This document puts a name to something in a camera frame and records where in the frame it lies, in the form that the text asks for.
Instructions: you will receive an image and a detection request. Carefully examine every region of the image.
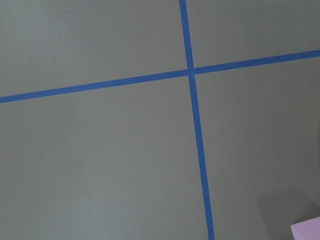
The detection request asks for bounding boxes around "pink foam block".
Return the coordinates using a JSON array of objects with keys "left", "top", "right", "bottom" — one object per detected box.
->
[{"left": 290, "top": 217, "right": 320, "bottom": 240}]

